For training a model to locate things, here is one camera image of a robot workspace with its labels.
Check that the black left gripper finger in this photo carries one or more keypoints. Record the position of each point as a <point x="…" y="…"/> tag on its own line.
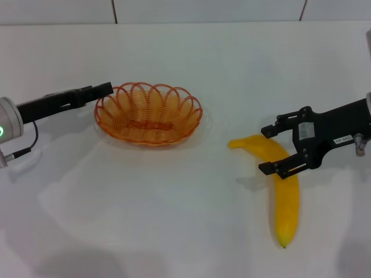
<point x="95" y="91"/>

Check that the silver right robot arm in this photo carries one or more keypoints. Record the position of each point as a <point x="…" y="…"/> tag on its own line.
<point x="369" y="101"/>

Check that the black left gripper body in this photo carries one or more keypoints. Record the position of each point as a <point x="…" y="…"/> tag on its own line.
<point x="46" y="107"/>

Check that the yellow banana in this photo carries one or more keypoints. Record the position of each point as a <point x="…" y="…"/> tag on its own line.
<point x="285" y="208"/>

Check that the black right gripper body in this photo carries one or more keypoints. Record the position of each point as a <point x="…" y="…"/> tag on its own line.
<point x="333" y="127"/>

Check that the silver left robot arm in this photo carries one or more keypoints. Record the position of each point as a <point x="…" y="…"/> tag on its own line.
<point x="10" y="118"/>

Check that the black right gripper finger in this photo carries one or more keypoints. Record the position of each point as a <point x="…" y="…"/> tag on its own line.
<point x="287" y="169"/>
<point x="285" y="121"/>

